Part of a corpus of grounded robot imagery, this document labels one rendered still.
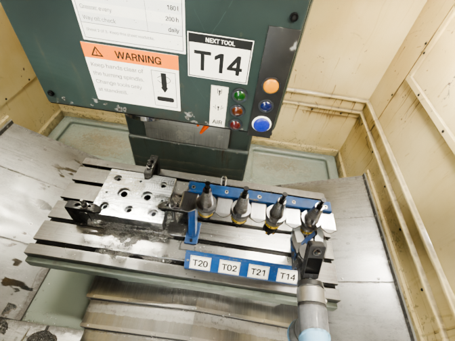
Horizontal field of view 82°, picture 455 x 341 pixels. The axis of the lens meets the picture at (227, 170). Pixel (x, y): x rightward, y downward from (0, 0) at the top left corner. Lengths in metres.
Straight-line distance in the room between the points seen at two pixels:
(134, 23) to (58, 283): 1.24
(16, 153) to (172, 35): 1.47
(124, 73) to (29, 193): 1.25
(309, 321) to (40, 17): 0.82
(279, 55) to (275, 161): 1.50
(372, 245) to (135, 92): 1.22
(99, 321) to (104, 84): 0.96
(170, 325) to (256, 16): 1.06
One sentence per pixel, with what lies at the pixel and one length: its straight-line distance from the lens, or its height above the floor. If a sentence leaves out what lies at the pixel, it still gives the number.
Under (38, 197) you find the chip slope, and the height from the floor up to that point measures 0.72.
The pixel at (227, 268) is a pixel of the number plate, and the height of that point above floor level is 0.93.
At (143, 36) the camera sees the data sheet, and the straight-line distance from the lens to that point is 0.46.
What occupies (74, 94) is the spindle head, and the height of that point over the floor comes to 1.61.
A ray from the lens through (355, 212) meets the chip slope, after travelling 1.51.
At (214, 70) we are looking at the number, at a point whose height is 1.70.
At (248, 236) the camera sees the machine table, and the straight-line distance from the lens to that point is 1.15.
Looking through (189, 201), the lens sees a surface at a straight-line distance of 0.83.
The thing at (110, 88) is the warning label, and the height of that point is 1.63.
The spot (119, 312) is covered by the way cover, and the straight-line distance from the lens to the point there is 1.25.
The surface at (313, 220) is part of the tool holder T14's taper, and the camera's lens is 0.84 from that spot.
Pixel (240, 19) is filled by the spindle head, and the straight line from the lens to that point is 0.42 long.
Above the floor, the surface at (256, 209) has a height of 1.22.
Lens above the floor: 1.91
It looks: 49 degrees down
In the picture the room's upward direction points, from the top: 8 degrees clockwise
